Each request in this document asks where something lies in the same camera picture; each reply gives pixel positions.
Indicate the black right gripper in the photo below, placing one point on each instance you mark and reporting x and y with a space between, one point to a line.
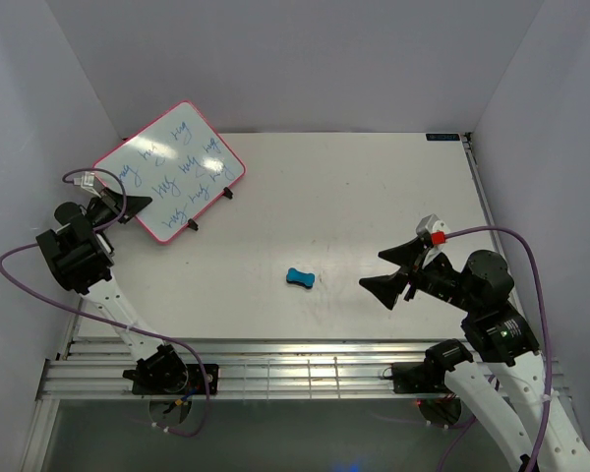
386 287

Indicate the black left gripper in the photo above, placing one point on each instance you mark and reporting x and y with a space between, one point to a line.
116 203

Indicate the pink framed whiteboard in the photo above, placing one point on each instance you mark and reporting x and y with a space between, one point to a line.
180 162

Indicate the blue bone-shaped eraser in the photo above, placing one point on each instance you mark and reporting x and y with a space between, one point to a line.
300 278

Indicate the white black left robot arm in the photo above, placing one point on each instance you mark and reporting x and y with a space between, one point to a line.
80 260

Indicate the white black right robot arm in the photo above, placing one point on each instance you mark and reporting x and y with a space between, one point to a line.
500 370

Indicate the blue right corner label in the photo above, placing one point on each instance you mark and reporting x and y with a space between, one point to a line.
442 137

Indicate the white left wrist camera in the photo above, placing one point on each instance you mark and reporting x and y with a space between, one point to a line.
87 182

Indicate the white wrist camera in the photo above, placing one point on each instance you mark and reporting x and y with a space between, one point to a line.
428 227
87 182

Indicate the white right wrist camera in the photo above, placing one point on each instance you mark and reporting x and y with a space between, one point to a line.
428 227

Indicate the black wire easel stand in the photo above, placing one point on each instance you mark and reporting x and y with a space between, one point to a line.
226 194

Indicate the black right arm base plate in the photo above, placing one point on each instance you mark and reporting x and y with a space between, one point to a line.
436 403

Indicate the aluminium rail frame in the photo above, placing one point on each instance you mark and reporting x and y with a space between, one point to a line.
324 203

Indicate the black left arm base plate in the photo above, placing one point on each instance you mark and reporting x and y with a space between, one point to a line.
190 382

